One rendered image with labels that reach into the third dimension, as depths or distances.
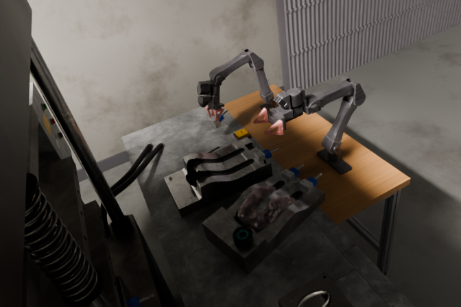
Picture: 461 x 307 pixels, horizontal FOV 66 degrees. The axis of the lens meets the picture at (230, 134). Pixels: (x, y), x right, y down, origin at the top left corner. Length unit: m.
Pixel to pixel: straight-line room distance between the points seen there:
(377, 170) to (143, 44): 2.13
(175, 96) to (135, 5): 0.89
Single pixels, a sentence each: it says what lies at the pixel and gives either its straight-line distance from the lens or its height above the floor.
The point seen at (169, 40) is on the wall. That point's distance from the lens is 3.22.
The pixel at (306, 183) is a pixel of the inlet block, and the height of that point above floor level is 0.88.
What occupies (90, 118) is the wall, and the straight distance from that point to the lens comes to 3.32.
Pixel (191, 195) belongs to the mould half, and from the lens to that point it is 1.75.
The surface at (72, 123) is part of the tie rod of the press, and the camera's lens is 1.46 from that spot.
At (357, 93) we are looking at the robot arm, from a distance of 1.70.
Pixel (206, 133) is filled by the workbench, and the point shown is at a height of 0.80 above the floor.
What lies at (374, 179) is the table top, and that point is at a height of 0.80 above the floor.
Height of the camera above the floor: 2.07
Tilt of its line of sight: 36 degrees down
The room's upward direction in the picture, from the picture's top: 12 degrees counter-clockwise
